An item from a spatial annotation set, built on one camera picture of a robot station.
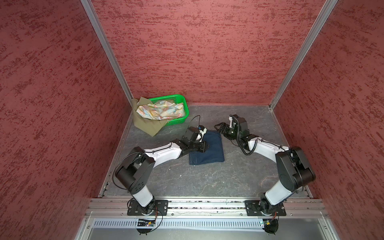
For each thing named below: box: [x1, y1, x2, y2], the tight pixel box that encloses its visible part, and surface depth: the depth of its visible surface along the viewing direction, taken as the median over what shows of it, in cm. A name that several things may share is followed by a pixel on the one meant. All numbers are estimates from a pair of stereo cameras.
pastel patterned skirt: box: [136, 100, 186, 120], surface depth 112 cm
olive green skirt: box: [131, 97, 168, 137], surface depth 99 cm
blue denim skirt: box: [189, 130, 225, 165], surface depth 91 cm
